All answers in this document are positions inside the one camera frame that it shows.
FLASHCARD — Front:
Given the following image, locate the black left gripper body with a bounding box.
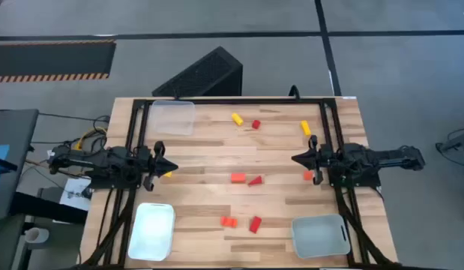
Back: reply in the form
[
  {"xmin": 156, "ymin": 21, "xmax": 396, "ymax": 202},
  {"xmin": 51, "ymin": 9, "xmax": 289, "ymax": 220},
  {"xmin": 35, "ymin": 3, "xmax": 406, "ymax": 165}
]
[{"xmin": 136, "ymin": 141, "xmax": 166, "ymax": 191}]

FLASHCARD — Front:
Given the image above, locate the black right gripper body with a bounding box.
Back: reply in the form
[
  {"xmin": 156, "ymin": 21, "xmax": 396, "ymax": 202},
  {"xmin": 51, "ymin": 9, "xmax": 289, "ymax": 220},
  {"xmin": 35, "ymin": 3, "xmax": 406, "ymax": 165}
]
[{"xmin": 309, "ymin": 135, "xmax": 332, "ymax": 186}]

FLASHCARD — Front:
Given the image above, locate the clear plastic container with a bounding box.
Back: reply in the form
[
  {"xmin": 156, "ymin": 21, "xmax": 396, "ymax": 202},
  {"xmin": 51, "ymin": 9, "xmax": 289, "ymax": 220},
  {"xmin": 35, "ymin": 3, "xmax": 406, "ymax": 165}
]
[{"xmin": 147, "ymin": 100, "xmax": 196, "ymax": 137}]

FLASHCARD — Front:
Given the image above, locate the white rectangular tray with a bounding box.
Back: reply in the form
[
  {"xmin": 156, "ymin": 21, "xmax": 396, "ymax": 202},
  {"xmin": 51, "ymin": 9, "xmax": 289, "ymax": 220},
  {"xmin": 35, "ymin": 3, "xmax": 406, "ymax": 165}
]
[{"xmin": 127, "ymin": 202, "xmax": 176, "ymax": 263}]

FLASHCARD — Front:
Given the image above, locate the grey plastic bin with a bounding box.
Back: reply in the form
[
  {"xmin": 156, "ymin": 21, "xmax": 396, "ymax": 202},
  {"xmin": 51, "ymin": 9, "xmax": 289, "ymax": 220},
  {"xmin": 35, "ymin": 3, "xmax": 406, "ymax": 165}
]
[{"xmin": 291, "ymin": 213, "xmax": 352, "ymax": 260}]

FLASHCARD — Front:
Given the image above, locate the white printed paper sheet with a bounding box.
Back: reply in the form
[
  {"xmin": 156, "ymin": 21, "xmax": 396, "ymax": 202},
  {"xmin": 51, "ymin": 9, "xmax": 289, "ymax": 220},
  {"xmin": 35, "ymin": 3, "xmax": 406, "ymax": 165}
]
[{"xmin": 58, "ymin": 176, "xmax": 93, "ymax": 212}]

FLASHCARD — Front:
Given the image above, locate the red rectangular block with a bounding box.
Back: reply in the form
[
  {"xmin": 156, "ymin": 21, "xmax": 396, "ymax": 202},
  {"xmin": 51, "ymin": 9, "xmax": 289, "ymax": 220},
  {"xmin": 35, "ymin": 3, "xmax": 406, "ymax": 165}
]
[{"xmin": 249, "ymin": 215, "xmax": 263, "ymax": 234}]

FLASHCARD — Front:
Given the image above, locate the black perforated case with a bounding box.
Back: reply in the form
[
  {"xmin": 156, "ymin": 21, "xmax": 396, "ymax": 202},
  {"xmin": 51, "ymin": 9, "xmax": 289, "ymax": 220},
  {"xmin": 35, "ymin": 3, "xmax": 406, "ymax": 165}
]
[{"xmin": 151, "ymin": 45, "xmax": 244, "ymax": 98}]

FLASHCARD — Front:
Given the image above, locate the white cup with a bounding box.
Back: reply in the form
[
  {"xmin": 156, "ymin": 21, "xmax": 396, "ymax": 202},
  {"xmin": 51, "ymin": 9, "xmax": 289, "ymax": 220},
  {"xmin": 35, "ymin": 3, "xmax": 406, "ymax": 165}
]
[{"xmin": 24, "ymin": 226, "xmax": 50, "ymax": 245}]

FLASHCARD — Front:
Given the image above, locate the dark grey side desk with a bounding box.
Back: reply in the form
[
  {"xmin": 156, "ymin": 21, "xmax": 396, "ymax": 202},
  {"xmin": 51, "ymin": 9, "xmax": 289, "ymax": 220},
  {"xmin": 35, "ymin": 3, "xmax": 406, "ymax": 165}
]
[{"xmin": 0, "ymin": 108, "xmax": 40, "ymax": 221}]

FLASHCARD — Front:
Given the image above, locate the black hazard-striped floor mat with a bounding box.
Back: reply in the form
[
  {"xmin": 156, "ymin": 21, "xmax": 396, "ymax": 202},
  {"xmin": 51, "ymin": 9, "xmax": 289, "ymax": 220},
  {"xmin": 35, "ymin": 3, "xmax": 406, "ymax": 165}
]
[{"xmin": 0, "ymin": 39, "xmax": 117, "ymax": 84}]

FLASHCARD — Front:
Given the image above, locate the dark grey cabinet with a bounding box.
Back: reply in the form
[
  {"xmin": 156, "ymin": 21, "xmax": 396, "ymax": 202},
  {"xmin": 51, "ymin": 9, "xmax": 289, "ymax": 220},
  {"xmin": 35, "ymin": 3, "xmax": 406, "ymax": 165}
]
[{"xmin": 0, "ymin": 213, "xmax": 26, "ymax": 270}]

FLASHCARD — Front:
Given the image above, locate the yellow cable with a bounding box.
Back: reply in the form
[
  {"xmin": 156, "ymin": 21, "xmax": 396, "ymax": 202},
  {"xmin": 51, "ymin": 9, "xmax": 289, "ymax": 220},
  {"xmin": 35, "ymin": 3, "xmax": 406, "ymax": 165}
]
[{"xmin": 74, "ymin": 127, "xmax": 107, "ymax": 151}]

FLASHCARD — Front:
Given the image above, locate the black metal table frame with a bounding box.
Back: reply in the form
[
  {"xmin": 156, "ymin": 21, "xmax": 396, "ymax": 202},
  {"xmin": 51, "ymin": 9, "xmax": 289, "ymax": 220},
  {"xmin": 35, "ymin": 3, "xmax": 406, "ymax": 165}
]
[{"xmin": 79, "ymin": 96, "xmax": 401, "ymax": 270}]

